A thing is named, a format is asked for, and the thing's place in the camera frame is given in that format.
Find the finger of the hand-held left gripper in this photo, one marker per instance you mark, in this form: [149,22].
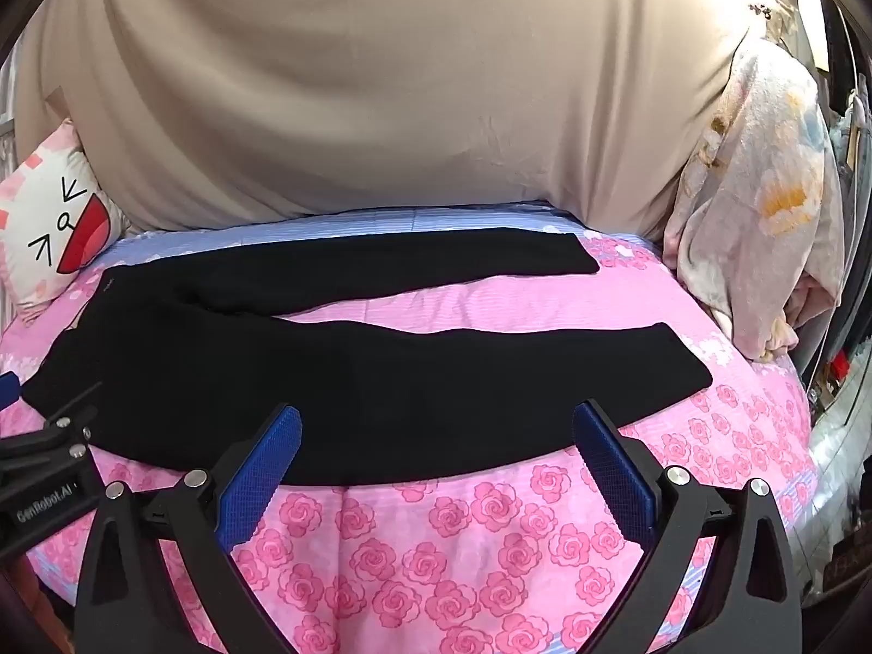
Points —
[68,415]
[7,392]

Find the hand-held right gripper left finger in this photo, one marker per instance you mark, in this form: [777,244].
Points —
[262,470]

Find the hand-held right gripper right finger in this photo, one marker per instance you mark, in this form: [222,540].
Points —
[613,470]

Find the black pants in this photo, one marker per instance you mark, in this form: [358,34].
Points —
[327,381]

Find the cat face pillow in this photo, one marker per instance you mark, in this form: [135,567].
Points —
[61,218]

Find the pink floral bed sheet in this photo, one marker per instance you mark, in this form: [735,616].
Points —
[436,545]

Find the clear plastic wrap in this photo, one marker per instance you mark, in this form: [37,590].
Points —
[841,436]

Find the pale floral blanket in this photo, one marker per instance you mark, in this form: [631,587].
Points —
[763,204]

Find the beige cloth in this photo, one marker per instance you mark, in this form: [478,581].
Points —
[381,82]

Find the grey hanging clothing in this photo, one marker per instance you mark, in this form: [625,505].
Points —
[851,129]

